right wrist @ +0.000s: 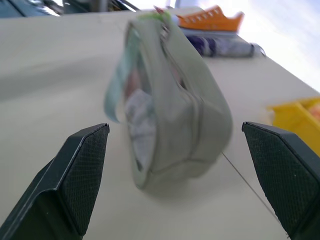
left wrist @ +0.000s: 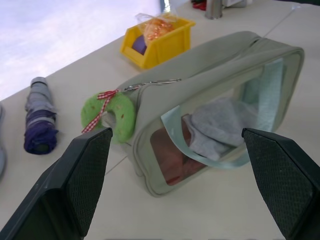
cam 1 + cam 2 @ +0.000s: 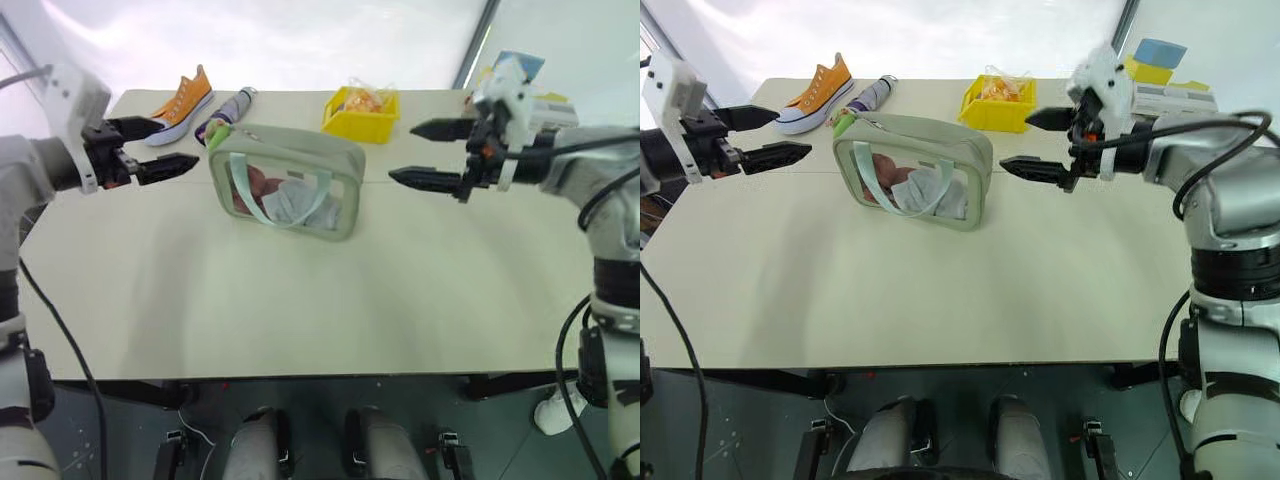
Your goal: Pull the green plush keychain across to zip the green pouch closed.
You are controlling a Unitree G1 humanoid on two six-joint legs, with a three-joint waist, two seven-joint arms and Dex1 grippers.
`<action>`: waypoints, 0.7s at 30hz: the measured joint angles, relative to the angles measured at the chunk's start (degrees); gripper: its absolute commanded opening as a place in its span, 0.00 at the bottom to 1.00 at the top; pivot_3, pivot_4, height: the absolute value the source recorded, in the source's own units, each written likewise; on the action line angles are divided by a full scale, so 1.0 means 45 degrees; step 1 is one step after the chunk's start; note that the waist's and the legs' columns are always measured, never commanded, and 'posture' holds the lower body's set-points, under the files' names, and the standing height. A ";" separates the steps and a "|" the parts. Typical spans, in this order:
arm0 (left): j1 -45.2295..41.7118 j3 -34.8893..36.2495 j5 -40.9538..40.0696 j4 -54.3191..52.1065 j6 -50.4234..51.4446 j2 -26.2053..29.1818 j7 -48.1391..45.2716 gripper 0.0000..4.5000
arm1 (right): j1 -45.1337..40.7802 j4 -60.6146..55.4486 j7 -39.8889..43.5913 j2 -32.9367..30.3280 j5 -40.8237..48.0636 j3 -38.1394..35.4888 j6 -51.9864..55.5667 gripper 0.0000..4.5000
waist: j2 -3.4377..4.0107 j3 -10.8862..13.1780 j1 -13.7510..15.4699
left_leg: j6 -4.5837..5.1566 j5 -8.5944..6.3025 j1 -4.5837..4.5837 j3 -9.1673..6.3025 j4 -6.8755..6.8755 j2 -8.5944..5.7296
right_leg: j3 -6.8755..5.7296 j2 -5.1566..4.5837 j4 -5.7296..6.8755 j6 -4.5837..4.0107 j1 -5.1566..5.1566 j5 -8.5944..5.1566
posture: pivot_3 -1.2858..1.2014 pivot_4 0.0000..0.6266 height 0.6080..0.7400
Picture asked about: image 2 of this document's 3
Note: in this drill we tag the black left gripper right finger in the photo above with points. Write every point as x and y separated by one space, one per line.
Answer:
282 180

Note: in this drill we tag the purple item in bin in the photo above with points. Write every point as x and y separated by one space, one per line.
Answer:
139 44

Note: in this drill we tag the orange snacks in clear bag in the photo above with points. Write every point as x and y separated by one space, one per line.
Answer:
156 26

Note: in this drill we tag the red cloth in pouch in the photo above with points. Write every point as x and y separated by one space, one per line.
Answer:
175 157

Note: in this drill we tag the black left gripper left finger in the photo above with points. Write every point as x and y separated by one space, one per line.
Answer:
75 185

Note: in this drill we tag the silver metal cylinder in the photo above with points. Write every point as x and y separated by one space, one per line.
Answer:
214 8

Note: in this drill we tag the yellow plastic bin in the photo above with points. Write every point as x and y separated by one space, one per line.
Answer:
160 47

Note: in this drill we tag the red object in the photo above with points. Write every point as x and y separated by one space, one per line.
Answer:
199 4

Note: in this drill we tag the folded purple umbrella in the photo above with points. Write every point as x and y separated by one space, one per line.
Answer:
40 117

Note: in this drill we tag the green felt donut charm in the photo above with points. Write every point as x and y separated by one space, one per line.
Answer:
120 112

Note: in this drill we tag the grey cloth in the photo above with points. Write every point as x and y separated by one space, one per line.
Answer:
215 127

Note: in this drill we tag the grey transparent toiletry bag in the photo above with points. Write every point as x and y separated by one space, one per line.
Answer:
207 82

